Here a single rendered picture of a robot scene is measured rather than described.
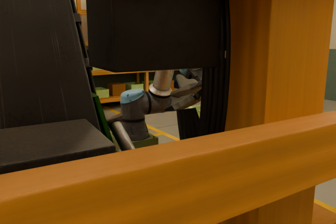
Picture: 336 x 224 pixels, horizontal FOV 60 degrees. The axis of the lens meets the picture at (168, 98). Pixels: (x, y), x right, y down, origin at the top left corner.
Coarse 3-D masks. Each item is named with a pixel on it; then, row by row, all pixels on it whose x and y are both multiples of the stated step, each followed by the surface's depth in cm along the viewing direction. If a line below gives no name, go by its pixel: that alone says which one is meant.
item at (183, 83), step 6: (180, 78) 75; (186, 78) 76; (192, 78) 77; (180, 84) 74; (186, 84) 75; (180, 90) 73; (186, 90) 73; (192, 90) 75; (198, 90) 77; (174, 96) 73; (180, 96) 74
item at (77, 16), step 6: (72, 0) 82; (72, 6) 82; (78, 18) 80; (78, 24) 79; (78, 30) 79; (78, 36) 80; (84, 42) 77; (84, 48) 76; (84, 54) 76; (84, 60) 74; (90, 66) 74; (90, 72) 74; (90, 78) 73; (90, 84) 73
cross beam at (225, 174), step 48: (192, 144) 33; (240, 144) 33; (288, 144) 37; (0, 192) 22; (48, 192) 23; (96, 192) 25; (144, 192) 27; (192, 192) 30; (240, 192) 34; (288, 192) 39
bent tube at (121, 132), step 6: (120, 114) 68; (108, 120) 67; (114, 120) 68; (120, 120) 70; (108, 126) 69; (114, 126) 68; (120, 126) 68; (114, 132) 68; (120, 132) 67; (126, 132) 68; (120, 138) 67; (126, 138) 67; (120, 144) 66; (126, 144) 66; (132, 144) 67
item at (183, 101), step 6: (174, 90) 83; (186, 96) 82; (192, 96) 81; (174, 102) 81; (180, 102) 80; (186, 102) 80; (192, 102) 82; (168, 108) 79; (174, 108) 79; (180, 108) 80
